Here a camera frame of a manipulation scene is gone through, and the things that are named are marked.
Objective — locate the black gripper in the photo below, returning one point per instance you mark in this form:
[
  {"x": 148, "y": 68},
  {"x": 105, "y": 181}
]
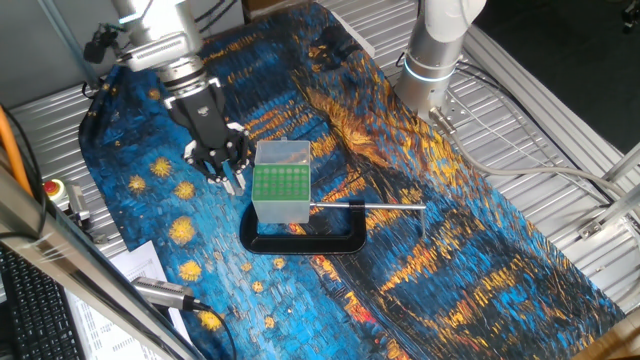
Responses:
[{"x": 205, "y": 120}]

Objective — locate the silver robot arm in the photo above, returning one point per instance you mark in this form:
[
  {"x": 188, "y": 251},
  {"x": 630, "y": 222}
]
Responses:
[{"x": 160, "y": 40}]

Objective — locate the green pipette tip box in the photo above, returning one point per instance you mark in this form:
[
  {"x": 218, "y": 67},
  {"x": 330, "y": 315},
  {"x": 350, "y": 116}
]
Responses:
[{"x": 281, "y": 187}]

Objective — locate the black C-clamp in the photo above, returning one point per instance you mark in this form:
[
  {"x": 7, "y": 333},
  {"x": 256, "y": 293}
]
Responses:
[{"x": 300, "y": 244}]

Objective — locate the printed white paper sheet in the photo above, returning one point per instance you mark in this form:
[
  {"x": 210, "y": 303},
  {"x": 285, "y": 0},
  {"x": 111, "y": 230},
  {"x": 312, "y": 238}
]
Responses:
[{"x": 140, "y": 262}]

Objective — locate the red emergency stop button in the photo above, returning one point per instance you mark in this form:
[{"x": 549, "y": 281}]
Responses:
[{"x": 54, "y": 189}]

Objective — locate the starry night painting cloth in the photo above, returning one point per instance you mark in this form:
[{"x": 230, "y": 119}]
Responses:
[{"x": 400, "y": 240}]

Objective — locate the black keyboard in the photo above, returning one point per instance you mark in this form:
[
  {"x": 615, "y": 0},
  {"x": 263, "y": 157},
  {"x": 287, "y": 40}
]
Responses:
[{"x": 35, "y": 315}]

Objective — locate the wooden board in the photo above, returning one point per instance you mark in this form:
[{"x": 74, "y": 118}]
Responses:
[{"x": 615, "y": 340}]

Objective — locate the aluminium frame beam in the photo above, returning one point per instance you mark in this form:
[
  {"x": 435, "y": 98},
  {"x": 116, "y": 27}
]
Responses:
[{"x": 90, "y": 280}]

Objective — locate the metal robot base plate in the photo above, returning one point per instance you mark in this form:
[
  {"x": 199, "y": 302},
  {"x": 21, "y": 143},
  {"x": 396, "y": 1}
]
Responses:
[{"x": 452, "y": 112}]

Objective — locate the aluminium corner bracket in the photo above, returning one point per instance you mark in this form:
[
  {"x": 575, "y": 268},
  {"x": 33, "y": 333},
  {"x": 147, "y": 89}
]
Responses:
[{"x": 612, "y": 210}]

